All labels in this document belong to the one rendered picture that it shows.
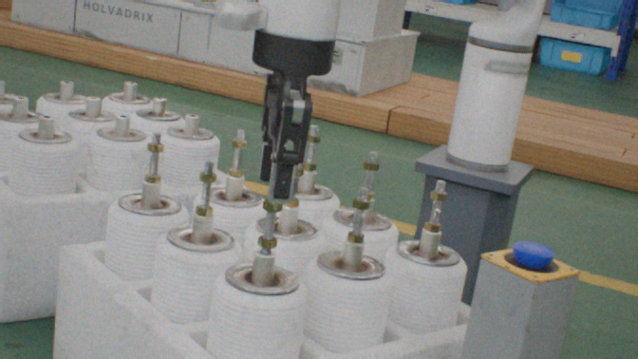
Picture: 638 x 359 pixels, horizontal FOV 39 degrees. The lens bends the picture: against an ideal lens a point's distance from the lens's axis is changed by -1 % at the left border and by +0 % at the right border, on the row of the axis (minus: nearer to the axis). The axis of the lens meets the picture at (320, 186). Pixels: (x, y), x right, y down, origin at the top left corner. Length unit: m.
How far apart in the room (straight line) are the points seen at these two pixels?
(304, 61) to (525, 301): 0.30
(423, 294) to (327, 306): 0.13
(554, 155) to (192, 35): 1.30
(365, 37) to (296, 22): 2.17
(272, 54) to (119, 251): 0.36
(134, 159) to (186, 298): 0.44
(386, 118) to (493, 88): 1.58
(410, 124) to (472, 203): 1.54
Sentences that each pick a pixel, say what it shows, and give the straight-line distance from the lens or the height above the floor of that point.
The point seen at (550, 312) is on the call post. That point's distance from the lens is 0.90.
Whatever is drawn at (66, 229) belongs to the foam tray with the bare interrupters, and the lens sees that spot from 1.33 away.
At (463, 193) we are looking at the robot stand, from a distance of 1.28.
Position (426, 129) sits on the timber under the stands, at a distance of 2.80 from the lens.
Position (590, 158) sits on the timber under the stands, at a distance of 2.71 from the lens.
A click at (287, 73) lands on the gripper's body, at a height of 0.47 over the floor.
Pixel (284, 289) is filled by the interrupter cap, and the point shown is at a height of 0.25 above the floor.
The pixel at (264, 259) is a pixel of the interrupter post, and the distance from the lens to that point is 0.89.
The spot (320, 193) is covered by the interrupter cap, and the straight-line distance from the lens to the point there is 1.22.
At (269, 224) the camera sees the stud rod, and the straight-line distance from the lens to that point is 0.88.
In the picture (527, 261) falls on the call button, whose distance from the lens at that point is 0.89.
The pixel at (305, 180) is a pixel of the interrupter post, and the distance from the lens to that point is 1.21.
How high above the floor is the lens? 0.60
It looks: 16 degrees down
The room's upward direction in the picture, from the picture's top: 9 degrees clockwise
